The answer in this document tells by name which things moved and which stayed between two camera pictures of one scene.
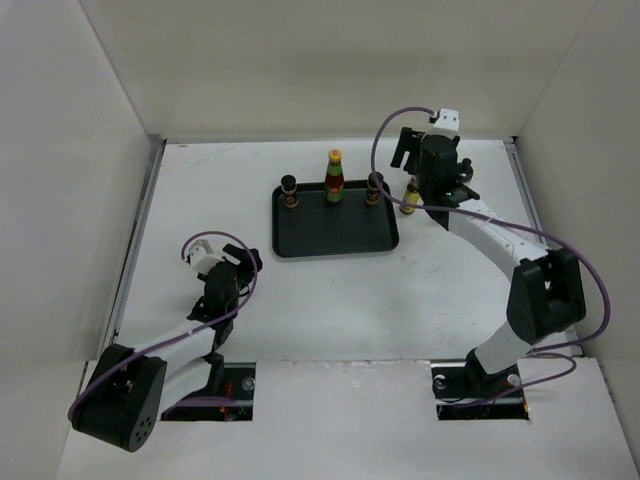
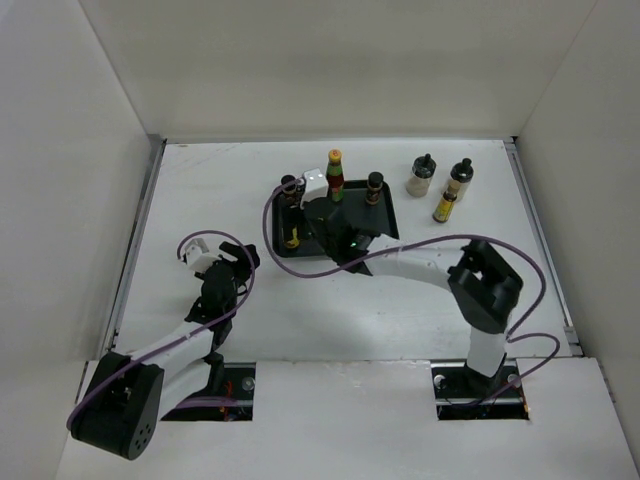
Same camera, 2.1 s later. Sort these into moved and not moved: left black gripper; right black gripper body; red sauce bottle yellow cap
Moved: right black gripper body
Not moved: red sauce bottle yellow cap; left black gripper
